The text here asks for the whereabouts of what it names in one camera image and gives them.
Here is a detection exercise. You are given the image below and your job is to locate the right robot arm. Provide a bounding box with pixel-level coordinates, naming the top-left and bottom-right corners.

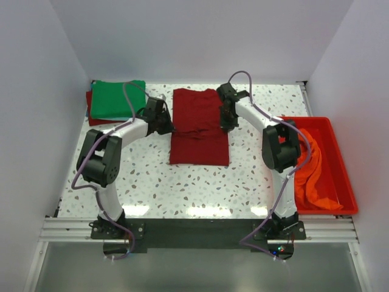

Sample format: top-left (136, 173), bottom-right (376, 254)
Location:
top-left (216, 83), bottom-right (301, 235)

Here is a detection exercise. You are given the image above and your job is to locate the folded green t shirt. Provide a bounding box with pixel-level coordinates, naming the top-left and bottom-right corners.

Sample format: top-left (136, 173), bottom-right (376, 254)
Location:
top-left (91, 80), bottom-right (146, 120)

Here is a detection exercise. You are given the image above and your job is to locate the red plastic bin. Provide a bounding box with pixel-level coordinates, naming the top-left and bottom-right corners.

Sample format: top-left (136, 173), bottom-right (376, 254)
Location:
top-left (284, 116), bottom-right (358, 215)

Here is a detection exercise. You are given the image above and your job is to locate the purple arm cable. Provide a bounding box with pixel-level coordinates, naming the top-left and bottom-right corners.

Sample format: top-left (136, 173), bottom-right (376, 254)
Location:
top-left (239, 70), bottom-right (314, 254)
top-left (70, 82), bottom-right (153, 260)

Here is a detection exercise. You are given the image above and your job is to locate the crumpled orange t shirt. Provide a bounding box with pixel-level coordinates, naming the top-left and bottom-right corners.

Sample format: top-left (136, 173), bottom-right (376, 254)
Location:
top-left (294, 129), bottom-right (343, 211)

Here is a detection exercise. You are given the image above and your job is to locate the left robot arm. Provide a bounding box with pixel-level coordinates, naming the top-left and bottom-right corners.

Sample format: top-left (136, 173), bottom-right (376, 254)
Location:
top-left (71, 94), bottom-right (174, 241)

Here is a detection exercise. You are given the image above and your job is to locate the folded dark red t shirt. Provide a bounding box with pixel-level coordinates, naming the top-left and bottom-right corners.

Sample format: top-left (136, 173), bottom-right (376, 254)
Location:
top-left (86, 90), bottom-right (127, 127)

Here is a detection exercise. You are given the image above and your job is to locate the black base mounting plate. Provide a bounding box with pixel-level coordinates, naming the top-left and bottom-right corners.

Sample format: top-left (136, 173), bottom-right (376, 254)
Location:
top-left (89, 218), bottom-right (306, 256)

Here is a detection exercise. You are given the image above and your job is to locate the dark red t shirt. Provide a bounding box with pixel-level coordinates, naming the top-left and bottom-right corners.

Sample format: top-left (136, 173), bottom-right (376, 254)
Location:
top-left (86, 90), bottom-right (127, 127)
top-left (170, 88), bottom-right (230, 166)

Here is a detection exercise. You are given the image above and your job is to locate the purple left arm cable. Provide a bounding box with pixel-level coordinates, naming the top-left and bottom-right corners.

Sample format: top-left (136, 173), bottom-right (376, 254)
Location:
top-left (70, 82), bottom-right (153, 260)

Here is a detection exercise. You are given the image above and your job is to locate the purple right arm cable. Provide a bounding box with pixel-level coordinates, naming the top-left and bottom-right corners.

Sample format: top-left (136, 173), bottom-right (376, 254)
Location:
top-left (239, 70), bottom-right (314, 254)

